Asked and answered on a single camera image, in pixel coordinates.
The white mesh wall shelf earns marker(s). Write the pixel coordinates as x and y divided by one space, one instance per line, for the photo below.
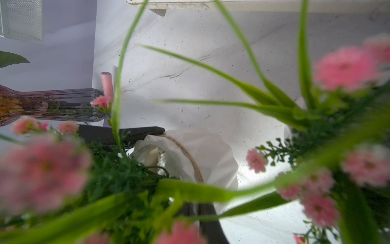
22 20

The pink flower pot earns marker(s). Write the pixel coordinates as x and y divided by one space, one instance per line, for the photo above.
58 189
348 199

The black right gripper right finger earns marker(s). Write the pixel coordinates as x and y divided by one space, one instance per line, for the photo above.
211 230

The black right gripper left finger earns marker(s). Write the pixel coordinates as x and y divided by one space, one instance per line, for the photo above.
186 213

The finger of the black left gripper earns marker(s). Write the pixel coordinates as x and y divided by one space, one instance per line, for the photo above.
104 134

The yellow flower bouquet vase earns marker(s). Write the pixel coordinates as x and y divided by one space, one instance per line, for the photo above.
55 105

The purple pink spray bottle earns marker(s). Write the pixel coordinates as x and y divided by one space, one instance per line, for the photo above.
107 83

